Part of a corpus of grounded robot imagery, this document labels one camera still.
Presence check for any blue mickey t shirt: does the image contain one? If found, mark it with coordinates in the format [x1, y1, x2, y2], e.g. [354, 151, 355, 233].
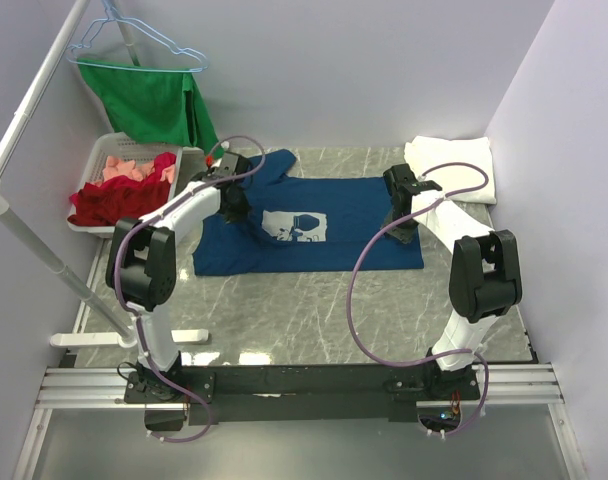
[191, 148, 425, 277]

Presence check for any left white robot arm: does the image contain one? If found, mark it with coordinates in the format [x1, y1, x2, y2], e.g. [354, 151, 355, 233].
[106, 152, 252, 402]

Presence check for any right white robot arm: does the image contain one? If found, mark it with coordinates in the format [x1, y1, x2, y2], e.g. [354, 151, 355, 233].
[382, 162, 523, 399]

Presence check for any folded white t shirt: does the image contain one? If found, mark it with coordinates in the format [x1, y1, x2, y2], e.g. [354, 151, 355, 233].
[404, 136, 497, 205]

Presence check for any magenta garment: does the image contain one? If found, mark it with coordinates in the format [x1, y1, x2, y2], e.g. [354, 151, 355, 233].
[153, 152, 177, 177]

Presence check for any white plastic laundry basket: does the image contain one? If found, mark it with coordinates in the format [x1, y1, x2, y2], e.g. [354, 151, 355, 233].
[67, 133, 182, 238]

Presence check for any green hanging cloth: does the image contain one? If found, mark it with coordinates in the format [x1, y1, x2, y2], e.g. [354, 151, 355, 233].
[78, 59, 218, 152]

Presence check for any pink garment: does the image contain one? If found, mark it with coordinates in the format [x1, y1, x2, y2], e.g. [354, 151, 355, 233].
[102, 156, 175, 183]

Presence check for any dark red garment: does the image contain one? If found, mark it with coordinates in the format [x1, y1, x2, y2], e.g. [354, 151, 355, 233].
[68, 177, 171, 227]

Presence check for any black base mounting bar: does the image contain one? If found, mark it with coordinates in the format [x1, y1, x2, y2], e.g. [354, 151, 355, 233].
[124, 363, 481, 425]

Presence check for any white rack foot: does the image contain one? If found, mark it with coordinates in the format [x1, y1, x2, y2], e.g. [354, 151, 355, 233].
[49, 329, 210, 350]

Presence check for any white clothes rack pole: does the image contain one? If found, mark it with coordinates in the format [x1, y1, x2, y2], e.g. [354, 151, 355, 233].
[0, 0, 140, 349]

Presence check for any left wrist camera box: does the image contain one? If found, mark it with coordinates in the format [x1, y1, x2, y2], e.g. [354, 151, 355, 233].
[205, 152, 234, 170]

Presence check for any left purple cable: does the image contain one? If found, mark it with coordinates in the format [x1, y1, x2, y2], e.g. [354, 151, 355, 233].
[112, 134, 268, 445]

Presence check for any purple cable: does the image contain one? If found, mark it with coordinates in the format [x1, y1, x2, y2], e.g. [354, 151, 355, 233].
[344, 160, 490, 439]
[112, 134, 268, 445]

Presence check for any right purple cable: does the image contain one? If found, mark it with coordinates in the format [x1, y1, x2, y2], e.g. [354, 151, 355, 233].
[344, 160, 490, 439]

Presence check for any light blue wire hanger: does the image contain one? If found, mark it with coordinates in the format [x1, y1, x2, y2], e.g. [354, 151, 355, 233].
[64, 1, 210, 74]

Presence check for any aluminium rail frame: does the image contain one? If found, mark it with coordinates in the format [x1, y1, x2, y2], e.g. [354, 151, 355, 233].
[12, 364, 588, 479]

